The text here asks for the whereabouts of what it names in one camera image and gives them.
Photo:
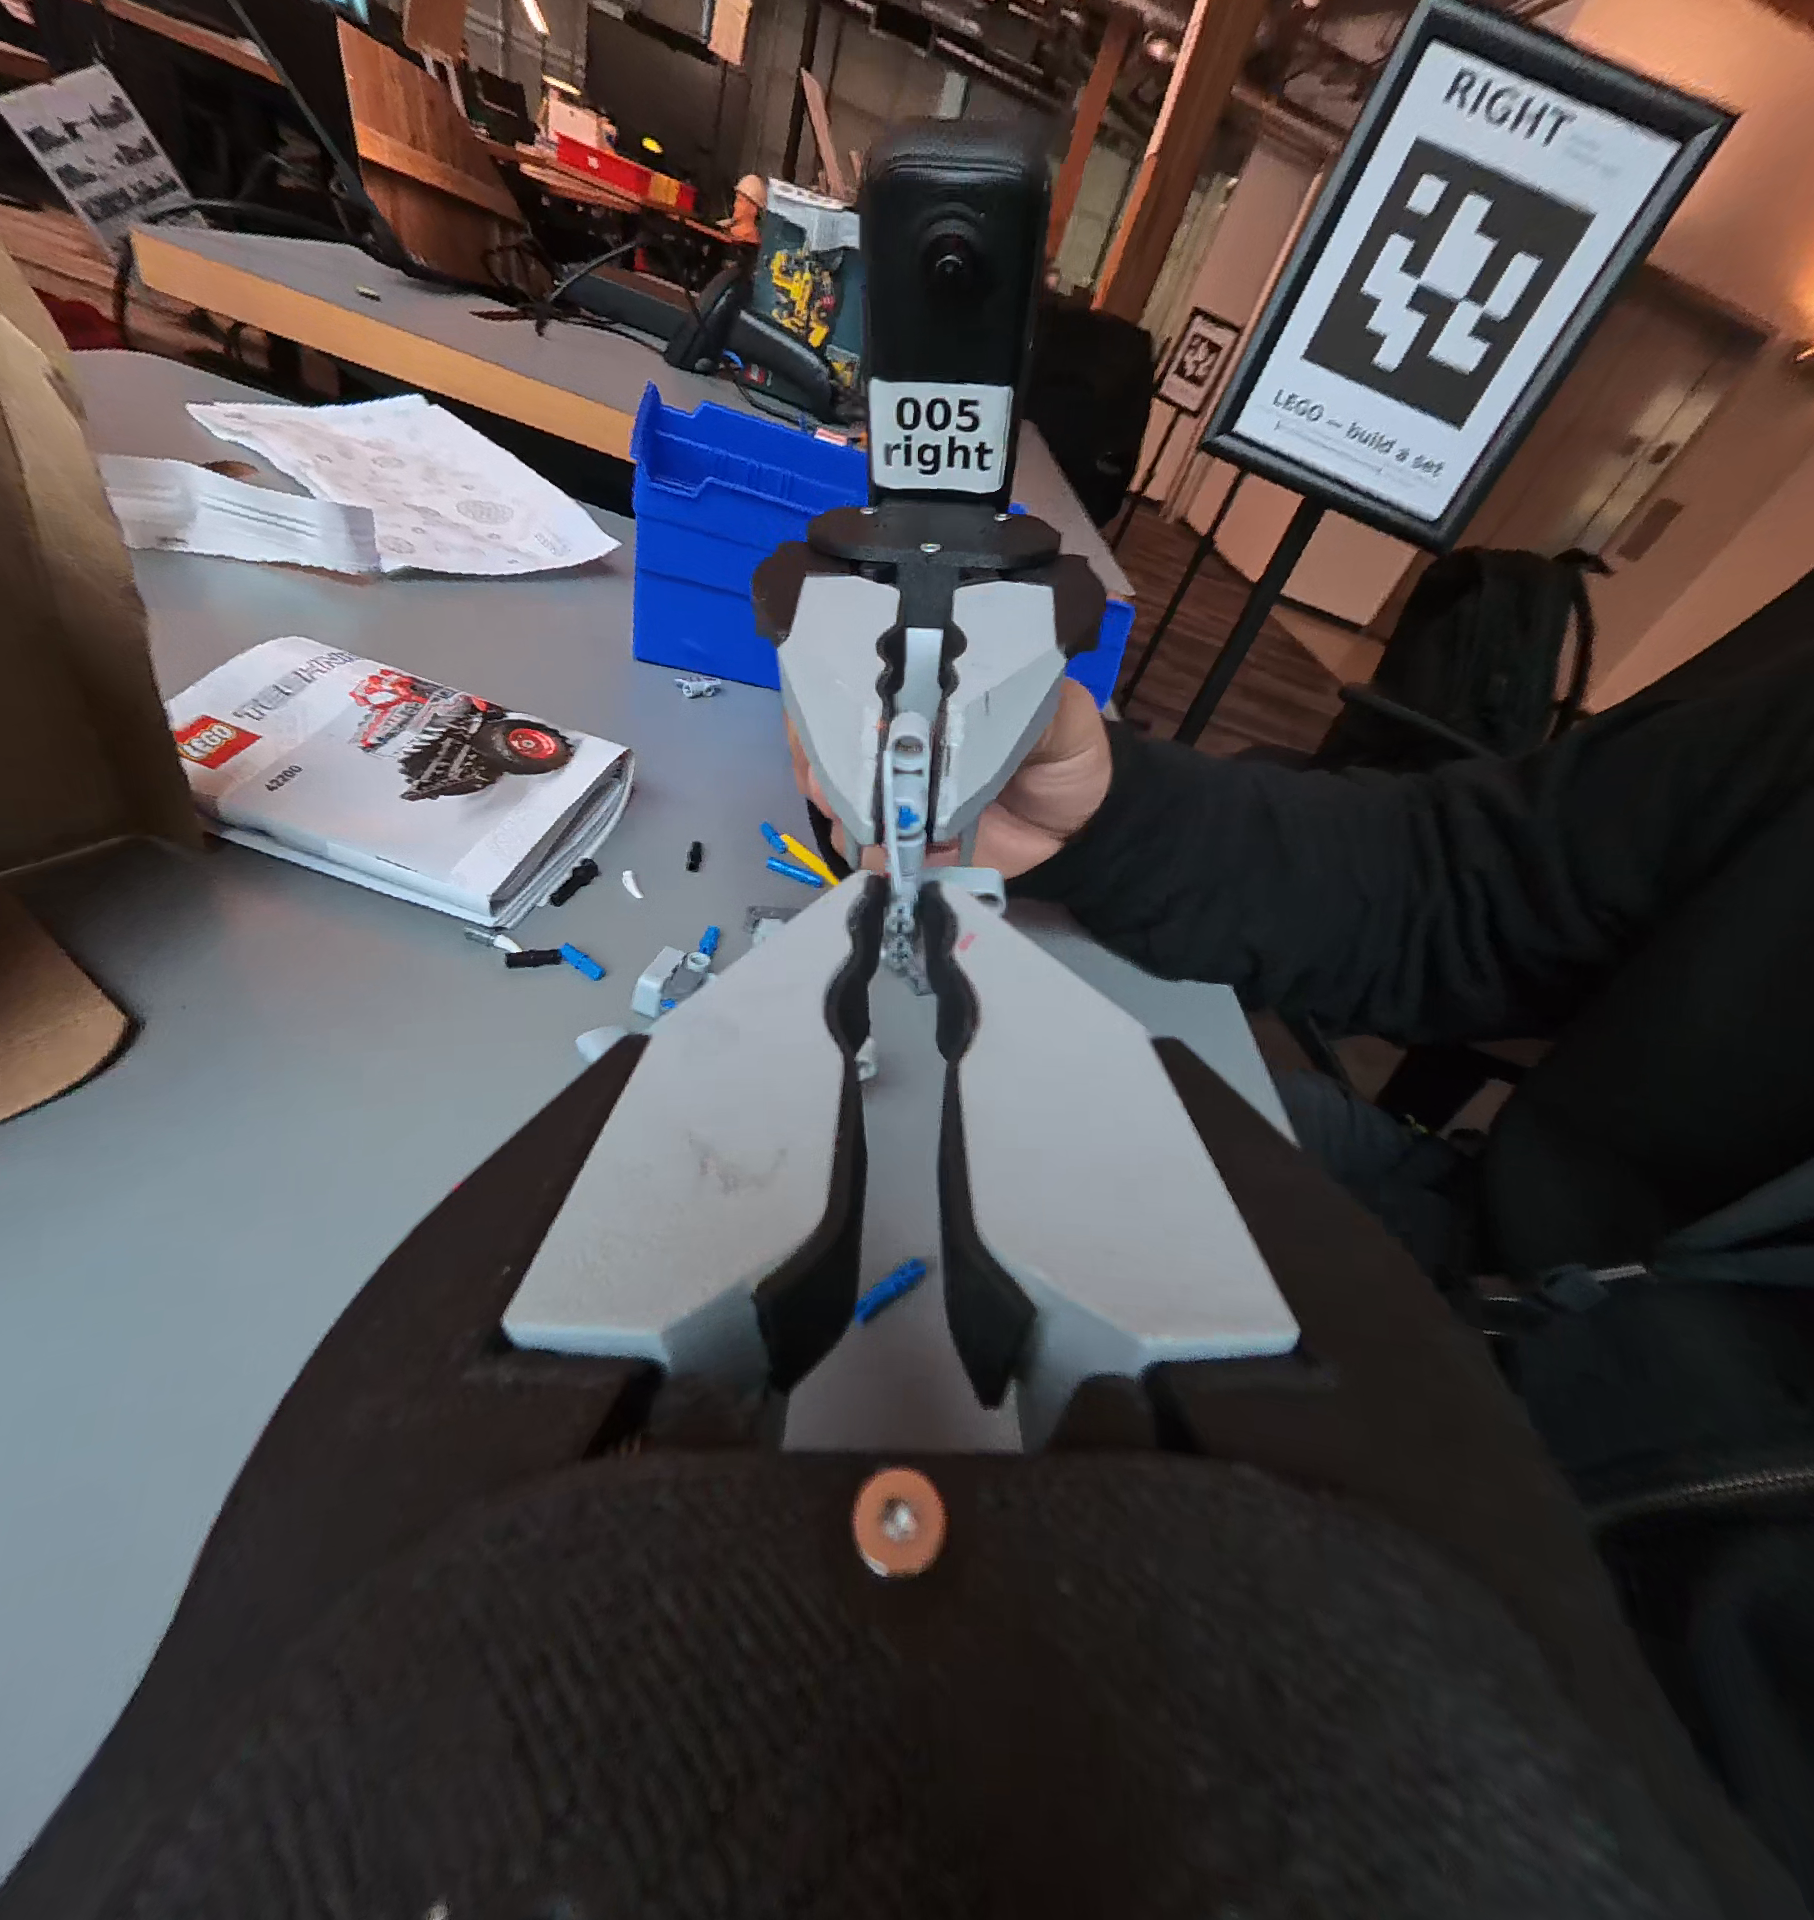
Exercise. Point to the framed marker sign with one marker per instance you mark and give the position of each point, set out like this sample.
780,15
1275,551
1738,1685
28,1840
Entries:
1461,256

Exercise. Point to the long black lego pin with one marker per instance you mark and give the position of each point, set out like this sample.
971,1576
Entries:
572,882

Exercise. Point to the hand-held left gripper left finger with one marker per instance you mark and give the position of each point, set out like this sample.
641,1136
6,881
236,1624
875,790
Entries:
667,1186

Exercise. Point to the grey lego panel subassembly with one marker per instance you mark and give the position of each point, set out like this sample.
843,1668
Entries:
675,977

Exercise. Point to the printed cardboard lego box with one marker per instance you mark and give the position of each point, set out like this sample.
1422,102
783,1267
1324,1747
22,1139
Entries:
38,676

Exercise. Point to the yellow lego axle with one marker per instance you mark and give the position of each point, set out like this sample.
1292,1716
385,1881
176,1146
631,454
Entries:
806,859

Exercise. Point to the white instruction booklet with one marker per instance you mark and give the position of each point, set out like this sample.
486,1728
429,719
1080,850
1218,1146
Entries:
397,781

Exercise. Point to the white paper sheets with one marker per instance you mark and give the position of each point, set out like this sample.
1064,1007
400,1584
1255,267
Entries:
367,481

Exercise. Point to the blue plastic bin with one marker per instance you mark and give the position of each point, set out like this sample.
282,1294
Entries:
728,539

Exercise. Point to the black desk phone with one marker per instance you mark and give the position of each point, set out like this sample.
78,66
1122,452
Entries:
756,360

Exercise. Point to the blue lego pin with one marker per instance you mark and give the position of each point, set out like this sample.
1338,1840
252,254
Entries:
582,959
893,1289
791,871

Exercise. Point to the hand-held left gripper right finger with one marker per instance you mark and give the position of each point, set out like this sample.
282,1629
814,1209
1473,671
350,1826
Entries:
1116,1186

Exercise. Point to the small marker sign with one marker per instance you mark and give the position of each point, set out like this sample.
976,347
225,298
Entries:
1196,360

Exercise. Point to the black chair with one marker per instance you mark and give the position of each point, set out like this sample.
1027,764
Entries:
1493,662

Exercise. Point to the person's right forearm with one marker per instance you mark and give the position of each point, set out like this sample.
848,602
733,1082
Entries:
1446,901

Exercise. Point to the light grey lego panel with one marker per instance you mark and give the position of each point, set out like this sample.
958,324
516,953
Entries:
600,1044

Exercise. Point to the person's right hand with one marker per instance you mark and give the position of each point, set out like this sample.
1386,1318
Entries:
1064,781

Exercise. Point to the grey LEGO Technic assembly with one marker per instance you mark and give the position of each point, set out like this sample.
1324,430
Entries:
908,765

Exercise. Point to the long background table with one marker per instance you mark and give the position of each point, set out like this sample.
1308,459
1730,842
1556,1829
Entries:
397,330

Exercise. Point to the white sign black text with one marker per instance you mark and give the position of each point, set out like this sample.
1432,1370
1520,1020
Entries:
91,151

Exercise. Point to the colourful toy box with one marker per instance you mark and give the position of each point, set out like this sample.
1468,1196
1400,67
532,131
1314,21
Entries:
810,286

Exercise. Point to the short grey lego piece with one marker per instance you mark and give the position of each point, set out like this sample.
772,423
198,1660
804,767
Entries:
768,920

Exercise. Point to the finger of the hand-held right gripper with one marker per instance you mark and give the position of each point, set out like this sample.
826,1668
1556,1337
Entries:
1006,676
833,676

